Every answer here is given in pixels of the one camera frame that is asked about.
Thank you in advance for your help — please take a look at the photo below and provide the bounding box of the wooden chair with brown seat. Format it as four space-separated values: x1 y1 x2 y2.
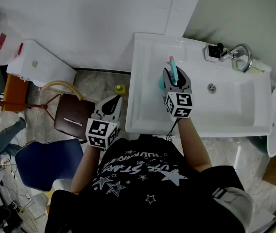
40 80 96 141

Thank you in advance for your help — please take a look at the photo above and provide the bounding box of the white vanity table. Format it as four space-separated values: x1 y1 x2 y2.
125 32 273 138

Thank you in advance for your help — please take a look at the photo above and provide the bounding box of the pink spoon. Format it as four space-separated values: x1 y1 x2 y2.
63 117 83 127

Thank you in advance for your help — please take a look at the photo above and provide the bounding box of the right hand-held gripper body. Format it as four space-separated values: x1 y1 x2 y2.
163 83 194 119

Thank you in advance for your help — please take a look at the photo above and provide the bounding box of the wire basket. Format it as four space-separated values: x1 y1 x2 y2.
13 200 47 232

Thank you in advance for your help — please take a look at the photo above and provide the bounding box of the person's left forearm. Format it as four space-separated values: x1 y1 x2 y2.
69 145 103 195

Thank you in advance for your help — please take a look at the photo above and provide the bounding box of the white rectangular box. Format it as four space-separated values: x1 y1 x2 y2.
6 39 78 88

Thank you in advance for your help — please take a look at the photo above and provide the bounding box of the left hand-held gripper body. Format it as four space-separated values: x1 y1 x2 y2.
85 110 122 150

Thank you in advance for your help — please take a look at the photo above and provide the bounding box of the brown wooden pole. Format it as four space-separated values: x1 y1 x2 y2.
0 98 49 110

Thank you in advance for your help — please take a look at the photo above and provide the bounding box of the orange stool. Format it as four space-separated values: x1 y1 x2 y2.
0 64 30 113

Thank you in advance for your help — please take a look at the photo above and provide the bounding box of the dark blue chair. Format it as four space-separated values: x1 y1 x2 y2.
14 138 84 192

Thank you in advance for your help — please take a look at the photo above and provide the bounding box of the chrome faucet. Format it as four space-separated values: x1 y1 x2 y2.
219 43 254 74

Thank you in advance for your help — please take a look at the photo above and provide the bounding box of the black and white soap dispenser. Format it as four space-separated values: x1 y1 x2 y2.
204 42 224 63

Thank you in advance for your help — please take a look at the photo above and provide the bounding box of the black star print t-shirt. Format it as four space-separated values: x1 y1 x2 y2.
44 134 247 233

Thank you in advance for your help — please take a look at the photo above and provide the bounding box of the small yellow bottle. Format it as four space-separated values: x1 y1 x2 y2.
114 84 127 96

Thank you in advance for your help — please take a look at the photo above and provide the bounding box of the person's right forearm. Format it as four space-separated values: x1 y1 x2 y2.
176 116 213 172

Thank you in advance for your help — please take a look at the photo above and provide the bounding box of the black cable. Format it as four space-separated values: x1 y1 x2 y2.
165 117 180 142

